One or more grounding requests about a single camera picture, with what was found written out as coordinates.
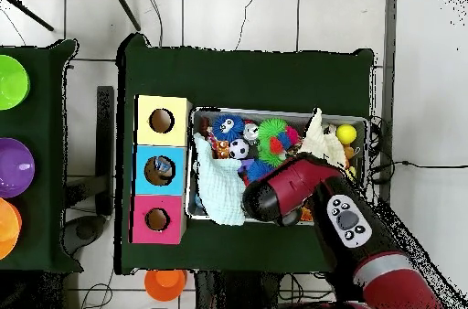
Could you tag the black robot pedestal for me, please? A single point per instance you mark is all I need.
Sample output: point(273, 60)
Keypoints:
point(237, 292)

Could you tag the purple plastic bowl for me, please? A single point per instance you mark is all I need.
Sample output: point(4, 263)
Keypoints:
point(14, 168)

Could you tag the green plastic bowl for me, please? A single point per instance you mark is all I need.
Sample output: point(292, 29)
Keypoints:
point(12, 82)

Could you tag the blue spiky ball with eyes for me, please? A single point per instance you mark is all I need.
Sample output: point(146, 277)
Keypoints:
point(236, 129)

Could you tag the cream muslin cloth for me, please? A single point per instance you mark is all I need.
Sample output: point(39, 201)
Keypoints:
point(318, 140)

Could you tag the dark green tablecloth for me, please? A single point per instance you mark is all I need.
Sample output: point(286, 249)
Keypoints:
point(237, 78)
point(47, 122)

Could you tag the black stand legs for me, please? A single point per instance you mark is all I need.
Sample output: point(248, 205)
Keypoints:
point(124, 7)

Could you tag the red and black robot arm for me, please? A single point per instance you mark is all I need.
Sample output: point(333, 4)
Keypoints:
point(292, 184)

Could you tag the orange plastic bowl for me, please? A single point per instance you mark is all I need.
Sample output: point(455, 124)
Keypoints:
point(7, 228)

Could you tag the green spiky rubber ball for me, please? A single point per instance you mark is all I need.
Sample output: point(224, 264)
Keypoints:
point(272, 127)

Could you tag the black and white soccer ball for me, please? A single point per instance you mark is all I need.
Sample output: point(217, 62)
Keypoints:
point(239, 149)

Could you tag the black floor post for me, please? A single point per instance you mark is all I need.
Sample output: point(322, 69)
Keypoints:
point(105, 140)

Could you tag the blue spiky rubber ball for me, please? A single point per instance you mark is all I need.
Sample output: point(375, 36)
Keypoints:
point(261, 170)

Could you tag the grey round stand base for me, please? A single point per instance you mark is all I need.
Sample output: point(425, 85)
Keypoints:
point(86, 230)

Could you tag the multicoloured spiky caterpillar toy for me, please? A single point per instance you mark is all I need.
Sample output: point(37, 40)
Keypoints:
point(272, 150)

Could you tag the mint muslin cloth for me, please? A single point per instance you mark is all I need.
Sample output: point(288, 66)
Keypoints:
point(219, 184)

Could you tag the orange plastic cup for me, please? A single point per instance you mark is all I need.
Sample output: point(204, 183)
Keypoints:
point(164, 285)

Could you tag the clear plastic packet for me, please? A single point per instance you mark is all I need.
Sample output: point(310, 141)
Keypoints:
point(162, 165)

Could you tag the large yellow ball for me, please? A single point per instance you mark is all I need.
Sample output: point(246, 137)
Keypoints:
point(346, 133)

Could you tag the wooden box with three holes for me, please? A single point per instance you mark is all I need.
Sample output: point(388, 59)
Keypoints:
point(142, 214)

